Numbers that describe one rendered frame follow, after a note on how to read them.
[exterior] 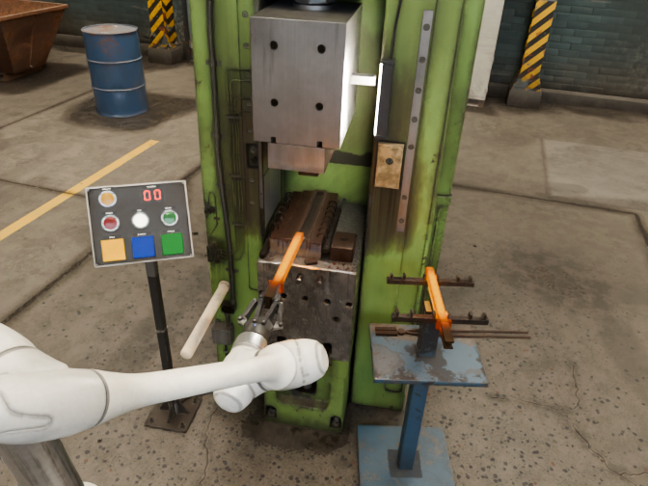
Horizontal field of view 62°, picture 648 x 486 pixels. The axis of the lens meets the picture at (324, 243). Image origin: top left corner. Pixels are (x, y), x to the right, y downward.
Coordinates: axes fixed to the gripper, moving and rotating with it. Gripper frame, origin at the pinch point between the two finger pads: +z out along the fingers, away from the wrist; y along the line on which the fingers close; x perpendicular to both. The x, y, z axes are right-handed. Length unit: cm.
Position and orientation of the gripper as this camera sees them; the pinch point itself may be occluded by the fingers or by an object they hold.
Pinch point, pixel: (272, 294)
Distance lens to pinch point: 162.4
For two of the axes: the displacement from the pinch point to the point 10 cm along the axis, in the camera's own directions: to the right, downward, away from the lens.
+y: 9.8, 1.2, -1.3
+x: 0.3, -8.2, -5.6
